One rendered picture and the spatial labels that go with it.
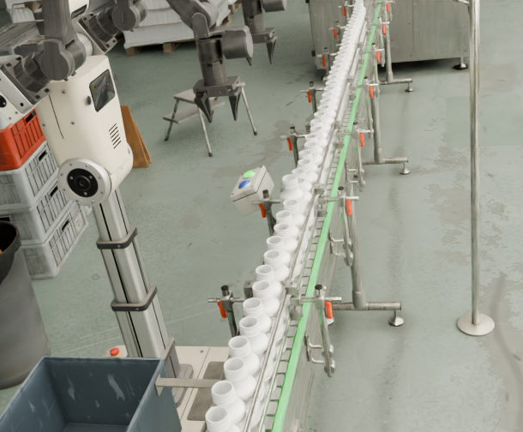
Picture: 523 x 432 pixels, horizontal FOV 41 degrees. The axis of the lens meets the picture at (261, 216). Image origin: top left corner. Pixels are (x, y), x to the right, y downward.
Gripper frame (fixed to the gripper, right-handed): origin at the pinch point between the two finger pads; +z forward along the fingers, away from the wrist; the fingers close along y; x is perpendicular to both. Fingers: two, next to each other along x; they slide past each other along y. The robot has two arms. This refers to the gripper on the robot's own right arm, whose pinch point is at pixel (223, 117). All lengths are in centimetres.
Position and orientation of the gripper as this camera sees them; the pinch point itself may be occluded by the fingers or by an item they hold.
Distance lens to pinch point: 170.5
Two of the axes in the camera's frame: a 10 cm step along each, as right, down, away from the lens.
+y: 9.7, -0.5, -2.3
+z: 1.6, 8.7, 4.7
